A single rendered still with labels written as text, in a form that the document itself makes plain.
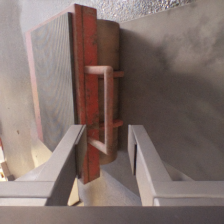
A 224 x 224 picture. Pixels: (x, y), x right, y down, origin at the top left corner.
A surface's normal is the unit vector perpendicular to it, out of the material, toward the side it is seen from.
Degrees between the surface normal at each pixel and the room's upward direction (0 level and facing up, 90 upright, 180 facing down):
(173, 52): 0
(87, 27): 90
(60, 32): 0
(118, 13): 0
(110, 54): 87
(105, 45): 70
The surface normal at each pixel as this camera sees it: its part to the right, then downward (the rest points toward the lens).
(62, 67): -0.76, 0.18
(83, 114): 0.65, 0.21
